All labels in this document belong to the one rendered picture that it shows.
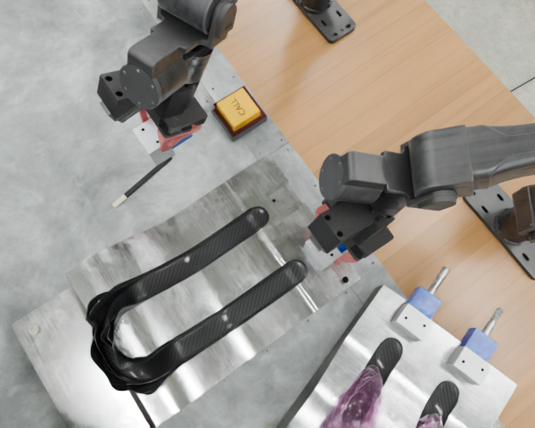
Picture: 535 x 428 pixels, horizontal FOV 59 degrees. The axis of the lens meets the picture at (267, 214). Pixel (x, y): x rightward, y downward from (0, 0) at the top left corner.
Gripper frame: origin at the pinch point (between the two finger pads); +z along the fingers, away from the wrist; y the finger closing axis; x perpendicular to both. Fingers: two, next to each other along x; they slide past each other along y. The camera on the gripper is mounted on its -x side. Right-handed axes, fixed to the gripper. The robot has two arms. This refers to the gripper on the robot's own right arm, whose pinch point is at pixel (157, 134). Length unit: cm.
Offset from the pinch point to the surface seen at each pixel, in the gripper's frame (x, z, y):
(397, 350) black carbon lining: 16, 3, 49
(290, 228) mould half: 11.4, 1.0, 23.3
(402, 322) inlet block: 16.8, -1.2, 45.7
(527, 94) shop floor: 164, 23, 20
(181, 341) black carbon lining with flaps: -11.1, 9.5, 28.5
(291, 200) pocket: 15.8, 1.8, 19.1
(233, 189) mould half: 7.9, 3.0, 12.5
